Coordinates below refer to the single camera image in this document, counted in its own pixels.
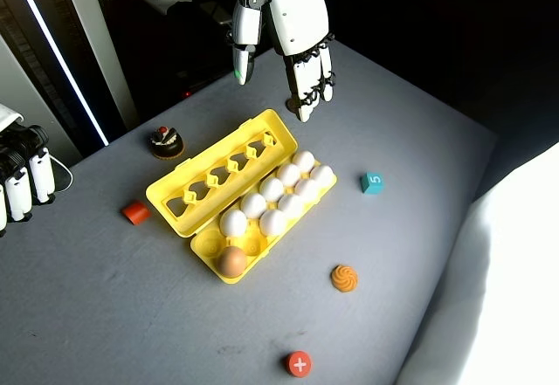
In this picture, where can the teal number block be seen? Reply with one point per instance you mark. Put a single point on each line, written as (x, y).
(372, 183)

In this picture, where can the chocolate toy cake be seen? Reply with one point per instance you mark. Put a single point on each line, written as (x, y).
(167, 145)

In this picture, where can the white pillar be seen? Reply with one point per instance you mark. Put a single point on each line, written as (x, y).
(102, 53)

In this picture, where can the tan brown toy egg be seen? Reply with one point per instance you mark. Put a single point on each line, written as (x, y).
(232, 261)

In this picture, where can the white light strip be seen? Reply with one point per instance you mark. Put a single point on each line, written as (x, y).
(61, 59)

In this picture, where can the bright white cloth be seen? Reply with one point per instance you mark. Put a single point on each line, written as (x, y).
(502, 271)

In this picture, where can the orange swirl toy pastry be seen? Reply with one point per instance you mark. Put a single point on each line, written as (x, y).
(344, 278)

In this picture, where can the red disc with plus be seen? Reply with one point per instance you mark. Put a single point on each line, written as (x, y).
(299, 364)

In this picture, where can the grey table cloth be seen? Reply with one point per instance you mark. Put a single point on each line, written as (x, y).
(131, 315)

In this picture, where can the yellow plastic egg box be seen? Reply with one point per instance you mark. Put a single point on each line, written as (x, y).
(279, 128)

